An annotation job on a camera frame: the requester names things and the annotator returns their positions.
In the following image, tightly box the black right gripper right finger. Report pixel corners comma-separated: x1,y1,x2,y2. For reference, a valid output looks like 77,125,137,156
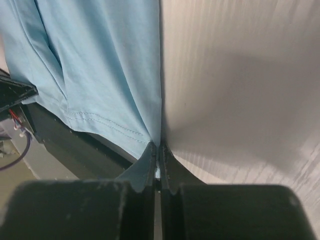
159,142,316,240

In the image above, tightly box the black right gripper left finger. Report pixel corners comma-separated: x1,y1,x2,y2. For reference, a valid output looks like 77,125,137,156
0,143,157,240

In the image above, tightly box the light blue printed t-shirt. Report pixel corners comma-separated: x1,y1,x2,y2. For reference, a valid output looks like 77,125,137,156
0,0,163,161

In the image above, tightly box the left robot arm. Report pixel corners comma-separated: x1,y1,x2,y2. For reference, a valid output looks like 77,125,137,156
0,69,38,112

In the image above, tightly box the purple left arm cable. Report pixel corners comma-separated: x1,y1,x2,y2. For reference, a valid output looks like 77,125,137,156
0,129,35,171

